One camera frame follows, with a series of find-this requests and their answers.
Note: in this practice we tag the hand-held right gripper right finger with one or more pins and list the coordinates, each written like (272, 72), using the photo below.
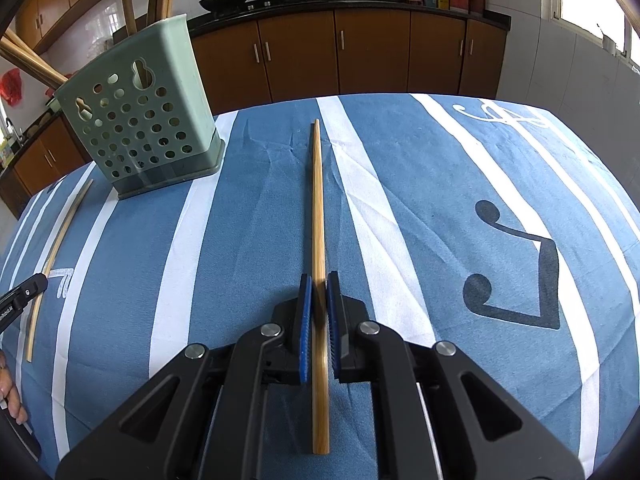
(333, 332)

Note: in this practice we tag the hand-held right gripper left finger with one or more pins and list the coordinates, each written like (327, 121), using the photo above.
(305, 332)

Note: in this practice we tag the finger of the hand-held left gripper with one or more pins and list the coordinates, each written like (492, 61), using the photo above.
(27, 292)

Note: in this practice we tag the green perforated chopstick holder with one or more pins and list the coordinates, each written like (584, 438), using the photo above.
(145, 115)

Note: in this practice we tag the person's left hand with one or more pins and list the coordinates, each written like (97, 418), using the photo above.
(10, 390)

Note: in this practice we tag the blue white striped tablecloth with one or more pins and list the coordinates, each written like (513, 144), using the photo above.
(425, 240)

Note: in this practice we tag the brown sink cabinet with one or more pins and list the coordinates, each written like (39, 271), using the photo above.
(42, 155)

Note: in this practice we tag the metal faucet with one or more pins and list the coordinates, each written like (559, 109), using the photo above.
(11, 130)

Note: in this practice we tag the red plastic bag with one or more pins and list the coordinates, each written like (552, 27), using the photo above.
(11, 87)

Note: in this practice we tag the brown base cabinets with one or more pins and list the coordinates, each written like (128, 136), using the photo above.
(375, 55)

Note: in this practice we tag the black kitchen countertop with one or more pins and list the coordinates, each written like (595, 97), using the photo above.
(375, 2)

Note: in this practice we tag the window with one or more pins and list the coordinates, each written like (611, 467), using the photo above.
(595, 5)

